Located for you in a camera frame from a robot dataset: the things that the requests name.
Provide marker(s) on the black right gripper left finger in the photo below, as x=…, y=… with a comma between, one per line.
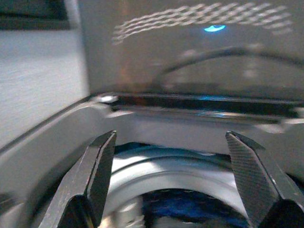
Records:
x=95, y=171

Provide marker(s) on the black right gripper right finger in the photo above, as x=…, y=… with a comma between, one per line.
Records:
x=256, y=180

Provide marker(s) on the blue clothes in washer drum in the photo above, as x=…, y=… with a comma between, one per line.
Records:
x=190, y=209

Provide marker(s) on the grey top-load washing machine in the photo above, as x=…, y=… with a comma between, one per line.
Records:
x=166, y=133

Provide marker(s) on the open glass washer lid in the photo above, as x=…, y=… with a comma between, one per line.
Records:
x=190, y=47

